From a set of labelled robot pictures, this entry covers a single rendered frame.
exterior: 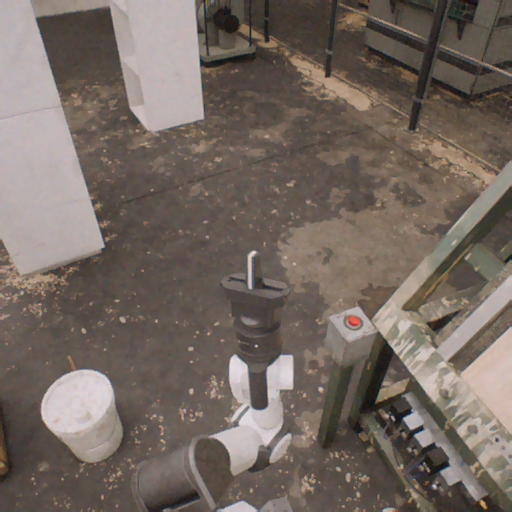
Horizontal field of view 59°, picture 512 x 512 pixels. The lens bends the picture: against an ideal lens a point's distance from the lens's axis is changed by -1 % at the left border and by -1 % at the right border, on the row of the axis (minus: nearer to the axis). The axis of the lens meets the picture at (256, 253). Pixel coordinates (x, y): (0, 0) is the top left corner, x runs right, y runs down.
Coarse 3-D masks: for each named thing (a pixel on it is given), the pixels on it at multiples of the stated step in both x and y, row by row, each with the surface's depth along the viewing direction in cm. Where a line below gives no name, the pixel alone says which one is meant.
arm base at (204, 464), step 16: (192, 448) 79; (208, 448) 82; (192, 464) 77; (208, 464) 80; (224, 464) 83; (192, 480) 76; (208, 480) 78; (224, 480) 81; (208, 496) 76; (224, 496) 80
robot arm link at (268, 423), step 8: (280, 400) 101; (272, 408) 95; (280, 408) 99; (248, 416) 105; (256, 416) 99; (264, 416) 97; (272, 416) 98; (280, 416) 101; (240, 424) 105; (248, 424) 104; (256, 424) 103; (264, 424) 100; (272, 424) 100; (280, 424) 103; (288, 424) 104; (264, 432) 102; (272, 432) 102; (280, 432) 102; (264, 440) 101; (272, 440) 101; (272, 448) 100
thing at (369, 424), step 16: (480, 288) 185; (432, 304) 179; (448, 304) 179; (464, 304) 179; (432, 320) 174; (448, 320) 170; (384, 352) 189; (368, 368) 190; (384, 368) 194; (368, 384) 195; (400, 384) 222; (368, 400) 216; (384, 400) 216; (352, 416) 220; (368, 416) 210; (368, 432) 208; (384, 448) 199; (400, 464) 194; (400, 480) 191; (416, 496) 184
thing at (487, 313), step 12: (504, 288) 137; (492, 300) 139; (504, 300) 136; (480, 312) 141; (492, 312) 138; (468, 324) 143; (480, 324) 141; (456, 336) 146; (468, 336) 143; (444, 348) 148; (456, 348) 145
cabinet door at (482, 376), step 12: (504, 336) 137; (492, 348) 139; (504, 348) 136; (480, 360) 141; (492, 360) 138; (504, 360) 135; (468, 372) 143; (480, 372) 140; (492, 372) 137; (504, 372) 135; (480, 384) 139; (492, 384) 137; (504, 384) 134; (480, 396) 139; (492, 396) 136; (504, 396) 134; (492, 408) 135; (504, 408) 133; (504, 420) 132
